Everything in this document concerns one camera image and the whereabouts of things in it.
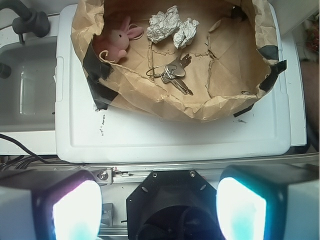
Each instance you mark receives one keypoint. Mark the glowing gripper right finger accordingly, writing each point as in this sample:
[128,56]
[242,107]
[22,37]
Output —
[269,202]

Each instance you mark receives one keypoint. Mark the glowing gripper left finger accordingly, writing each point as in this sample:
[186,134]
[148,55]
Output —
[49,205]

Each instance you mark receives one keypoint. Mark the silver keys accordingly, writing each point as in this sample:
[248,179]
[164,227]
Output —
[173,73]

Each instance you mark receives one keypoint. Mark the grey sink basin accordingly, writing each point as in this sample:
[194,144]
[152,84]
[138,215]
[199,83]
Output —
[28,95]

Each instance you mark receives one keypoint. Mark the brown paper bag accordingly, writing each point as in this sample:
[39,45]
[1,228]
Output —
[235,58]

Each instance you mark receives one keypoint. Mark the pink plush bunny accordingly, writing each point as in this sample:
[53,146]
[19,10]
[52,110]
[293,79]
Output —
[112,44]

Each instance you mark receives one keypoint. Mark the small crumpled white paper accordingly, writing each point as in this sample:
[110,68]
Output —
[185,33]

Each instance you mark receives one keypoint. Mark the dark grey faucet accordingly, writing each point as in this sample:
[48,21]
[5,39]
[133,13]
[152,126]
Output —
[28,21]

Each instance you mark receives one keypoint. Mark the crumpled white paper ball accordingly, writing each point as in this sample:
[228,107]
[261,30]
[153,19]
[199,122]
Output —
[163,24]

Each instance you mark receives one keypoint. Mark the aluminium rail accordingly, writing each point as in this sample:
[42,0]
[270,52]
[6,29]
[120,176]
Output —
[107,174]

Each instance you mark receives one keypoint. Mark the black mounting bracket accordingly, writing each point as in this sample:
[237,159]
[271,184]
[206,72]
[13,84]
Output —
[173,205]

